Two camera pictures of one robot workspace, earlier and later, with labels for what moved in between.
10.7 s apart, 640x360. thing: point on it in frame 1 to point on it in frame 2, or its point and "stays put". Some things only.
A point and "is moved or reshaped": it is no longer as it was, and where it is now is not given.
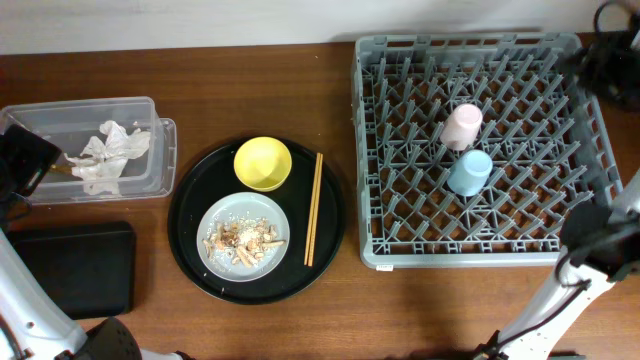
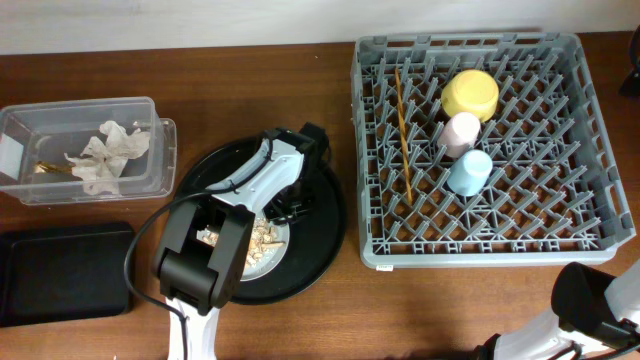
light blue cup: (470, 172) stays put
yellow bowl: (262, 163) is moved or reshaped
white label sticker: (385, 268) stays put
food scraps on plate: (243, 239) stays put
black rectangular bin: (90, 267) stays put
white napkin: (100, 164) stays put
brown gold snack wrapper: (61, 168) stays put
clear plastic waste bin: (112, 149) stays put
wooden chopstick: (312, 206) to (403, 137)
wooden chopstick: (315, 209) to (403, 136)
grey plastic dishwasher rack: (473, 149) stays put
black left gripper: (35, 151) to (278, 217)
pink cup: (461, 127) is moved or reshaped
